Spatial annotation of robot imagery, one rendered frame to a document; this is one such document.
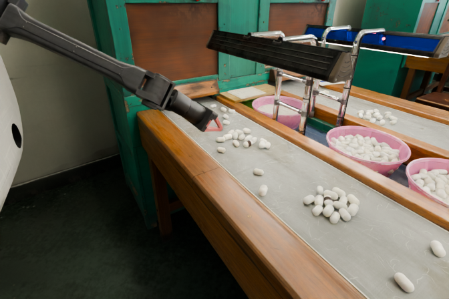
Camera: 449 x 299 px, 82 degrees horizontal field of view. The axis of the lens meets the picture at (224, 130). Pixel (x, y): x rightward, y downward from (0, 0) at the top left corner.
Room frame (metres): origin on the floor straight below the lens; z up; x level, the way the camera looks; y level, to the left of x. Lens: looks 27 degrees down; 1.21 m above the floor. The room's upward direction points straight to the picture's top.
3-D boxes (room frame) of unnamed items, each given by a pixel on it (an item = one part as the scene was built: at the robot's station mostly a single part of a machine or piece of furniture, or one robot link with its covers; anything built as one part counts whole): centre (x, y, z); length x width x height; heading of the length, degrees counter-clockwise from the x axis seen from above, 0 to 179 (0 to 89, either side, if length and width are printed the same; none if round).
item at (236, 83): (1.67, 0.02, 0.42); 1.36 x 0.55 x 0.84; 122
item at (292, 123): (1.17, -0.27, 0.72); 0.27 x 0.27 x 0.10
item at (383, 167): (0.80, -0.50, 0.72); 0.27 x 0.27 x 0.10
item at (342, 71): (0.87, -0.12, 1.08); 0.62 x 0.08 x 0.07; 32
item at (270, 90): (1.35, -0.15, 0.77); 0.33 x 0.15 x 0.01; 122
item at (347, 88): (1.13, -0.53, 0.90); 0.20 x 0.19 x 0.45; 32
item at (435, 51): (1.17, -0.59, 1.08); 0.62 x 0.08 x 0.07; 32
